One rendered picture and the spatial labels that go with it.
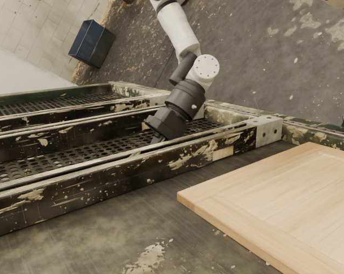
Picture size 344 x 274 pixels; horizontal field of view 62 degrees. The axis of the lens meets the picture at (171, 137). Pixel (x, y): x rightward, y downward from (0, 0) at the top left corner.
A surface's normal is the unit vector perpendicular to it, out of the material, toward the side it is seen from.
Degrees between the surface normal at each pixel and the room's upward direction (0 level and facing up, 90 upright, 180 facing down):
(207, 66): 51
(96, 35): 90
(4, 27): 90
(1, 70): 90
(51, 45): 90
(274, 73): 0
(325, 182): 57
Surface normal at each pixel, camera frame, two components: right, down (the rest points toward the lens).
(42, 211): 0.59, 0.24
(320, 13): -0.70, -0.34
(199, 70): 0.06, -0.15
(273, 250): -0.03, -0.95
